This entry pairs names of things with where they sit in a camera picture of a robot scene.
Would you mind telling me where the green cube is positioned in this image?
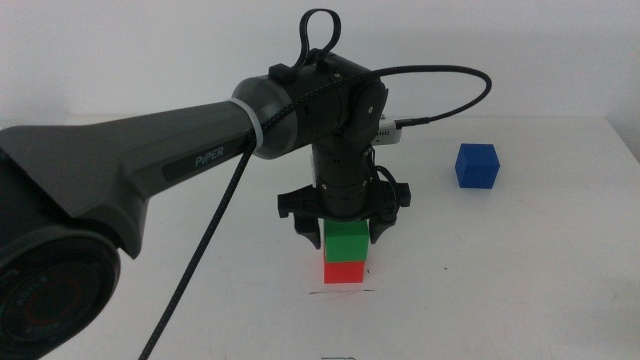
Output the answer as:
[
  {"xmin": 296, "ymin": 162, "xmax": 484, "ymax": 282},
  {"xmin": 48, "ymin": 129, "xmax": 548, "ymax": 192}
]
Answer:
[{"xmin": 323, "ymin": 220, "xmax": 371, "ymax": 264}]

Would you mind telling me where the red cube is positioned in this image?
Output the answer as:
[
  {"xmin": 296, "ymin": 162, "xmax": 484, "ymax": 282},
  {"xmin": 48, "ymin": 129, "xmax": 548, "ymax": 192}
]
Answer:
[{"xmin": 323, "ymin": 259, "xmax": 366, "ymax": 285}]

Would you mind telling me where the blue cube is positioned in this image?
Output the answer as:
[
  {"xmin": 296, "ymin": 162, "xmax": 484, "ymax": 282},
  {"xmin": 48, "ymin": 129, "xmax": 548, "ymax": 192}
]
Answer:
[{"xmin": 454, "ymin": 143, "xmax": 501, "ymax": 190}]

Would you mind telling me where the white zip tie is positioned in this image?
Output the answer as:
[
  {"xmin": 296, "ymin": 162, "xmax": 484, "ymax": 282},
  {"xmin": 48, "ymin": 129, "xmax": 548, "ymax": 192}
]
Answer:
[{"xmin": 229, "ymin": 97, "xmax": 265, "ymax": 151}]

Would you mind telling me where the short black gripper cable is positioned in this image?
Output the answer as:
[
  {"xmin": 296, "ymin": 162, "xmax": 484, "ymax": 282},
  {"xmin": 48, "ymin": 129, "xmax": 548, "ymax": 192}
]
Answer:
[{"xmin": 369, "ymin": 163, "xmax": 402, "ymax": 211}]

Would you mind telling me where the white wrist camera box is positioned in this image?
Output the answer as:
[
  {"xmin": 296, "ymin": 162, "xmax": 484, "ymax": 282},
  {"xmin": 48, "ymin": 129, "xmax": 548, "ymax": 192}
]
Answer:
[{"xmin": 374, "ymin": 117, "xmax": 404, "ymax": 146}]

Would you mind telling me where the black looped wrist cable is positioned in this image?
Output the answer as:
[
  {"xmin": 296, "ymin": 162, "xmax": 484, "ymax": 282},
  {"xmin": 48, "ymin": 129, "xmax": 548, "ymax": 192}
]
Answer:
[{"xmin": 298, "ymin": 8, "xmax": 343, "ymax": 71}]

